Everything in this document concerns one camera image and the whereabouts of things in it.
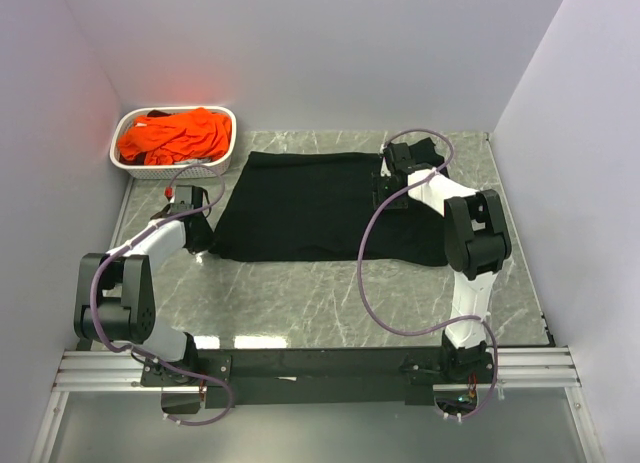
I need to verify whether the black t-shirt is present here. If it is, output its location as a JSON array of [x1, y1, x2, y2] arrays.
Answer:
[[210, 152, 447, 267]]

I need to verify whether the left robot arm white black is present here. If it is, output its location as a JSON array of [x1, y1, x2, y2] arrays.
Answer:
[[73, 213, 213, 385]]

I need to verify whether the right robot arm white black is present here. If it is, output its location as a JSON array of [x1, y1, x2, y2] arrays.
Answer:
[[373, 169, 512, 382]]

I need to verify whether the orange t-shirt in basket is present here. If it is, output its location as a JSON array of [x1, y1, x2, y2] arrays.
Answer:
[[116, 107, 234, 166]]

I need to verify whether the white plastic laundry basket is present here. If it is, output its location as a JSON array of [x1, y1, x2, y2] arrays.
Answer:
[[109, 106, 238, 179]]

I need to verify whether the black base beam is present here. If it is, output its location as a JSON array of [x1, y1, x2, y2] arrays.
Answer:
[[141, 346, 496, 409]]

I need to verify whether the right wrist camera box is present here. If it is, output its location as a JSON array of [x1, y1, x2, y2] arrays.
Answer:
[[381, 143, 416, 177]]

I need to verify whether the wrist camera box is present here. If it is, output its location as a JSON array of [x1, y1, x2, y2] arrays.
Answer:
[[170, 185, 209, 212], [381, 143, 416, 177]]

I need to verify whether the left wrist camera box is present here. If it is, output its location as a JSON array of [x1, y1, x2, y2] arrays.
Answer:
[[170, 185, 209, 212]]

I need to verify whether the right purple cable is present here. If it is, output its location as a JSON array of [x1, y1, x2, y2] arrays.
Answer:
[[357, 128, 501, 425]]

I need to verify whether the aluminium rail frame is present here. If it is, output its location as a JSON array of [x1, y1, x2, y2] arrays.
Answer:
[[29, 346, 604, 462]]

